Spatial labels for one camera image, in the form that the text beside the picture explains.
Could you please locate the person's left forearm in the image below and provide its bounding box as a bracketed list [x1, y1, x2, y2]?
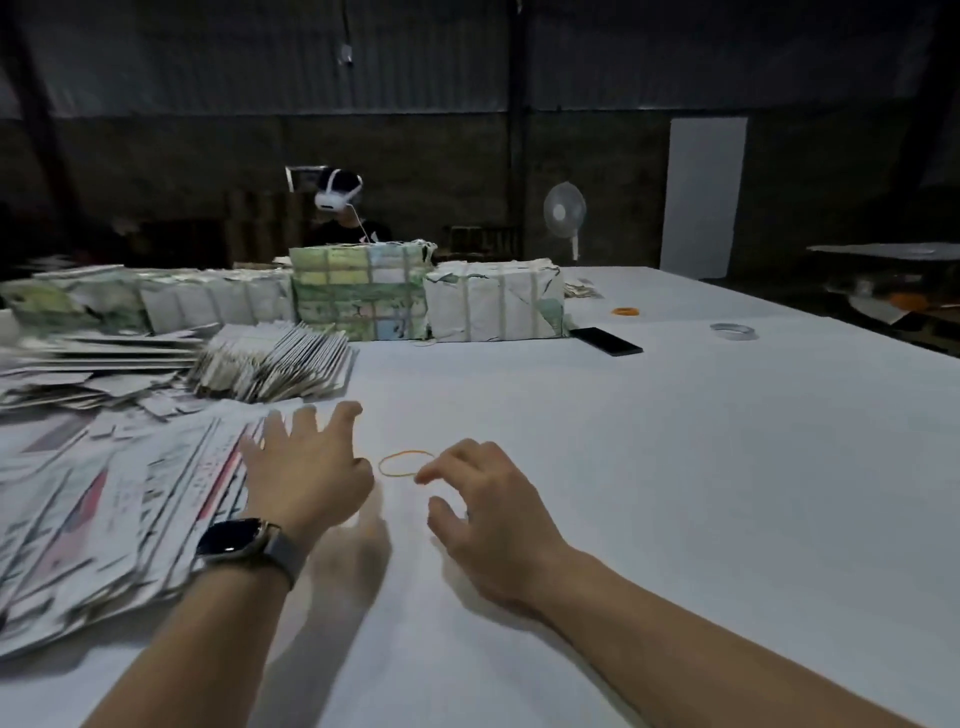
[82, 562, 294, 728]

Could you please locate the fanned stack of white cartons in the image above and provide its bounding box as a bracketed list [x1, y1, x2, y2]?
[187, 321, 359, 404]

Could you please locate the pile of cartons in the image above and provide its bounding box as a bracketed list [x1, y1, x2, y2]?
[0, 322, 264, 662]

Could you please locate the black smartphone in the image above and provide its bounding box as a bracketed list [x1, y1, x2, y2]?
[570, 325, 645, 357]

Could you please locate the person's left hand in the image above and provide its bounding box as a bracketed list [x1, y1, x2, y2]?
[240, 400, 377, 549]

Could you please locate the green printed wrapped bundle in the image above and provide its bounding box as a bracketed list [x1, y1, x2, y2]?
[289, 240, 440, 344]

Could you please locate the stack of brown cartons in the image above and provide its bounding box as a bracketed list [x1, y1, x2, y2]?
[225, 187, 309, 264]

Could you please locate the grey band wristwatch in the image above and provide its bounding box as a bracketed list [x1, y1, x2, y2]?
[195, 516, 311, 590]

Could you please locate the person's right forearm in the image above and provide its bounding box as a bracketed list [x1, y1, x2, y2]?
[532, 547, 917, 728]

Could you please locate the white board panel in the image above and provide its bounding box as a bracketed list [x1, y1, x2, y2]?
[660, 117, 749, 281]

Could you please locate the row of white wrapped bundles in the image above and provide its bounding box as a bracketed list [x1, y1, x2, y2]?
[0, 265, 297, 336]

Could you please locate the dark wooden chair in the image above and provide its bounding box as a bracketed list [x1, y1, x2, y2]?
[442, 225, 519, 260]

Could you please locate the cluttered side table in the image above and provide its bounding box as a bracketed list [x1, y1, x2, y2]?
[807, 241, 960, 354]

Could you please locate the white strapped wrapped bundle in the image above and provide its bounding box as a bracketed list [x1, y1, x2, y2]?
[424, 258, 569, 344]

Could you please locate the person's right hand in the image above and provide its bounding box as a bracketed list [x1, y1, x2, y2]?
[415, 438, 579, 609]

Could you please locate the white head-mounted camera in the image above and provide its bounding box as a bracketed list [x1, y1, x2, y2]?
[285, 165, 365, 213]

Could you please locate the white standing fan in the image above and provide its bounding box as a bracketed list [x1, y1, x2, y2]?
[543, 181, 590, 264]

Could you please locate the thin tan rubber band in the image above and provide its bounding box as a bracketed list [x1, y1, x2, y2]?
[376, 448, 437, 480]

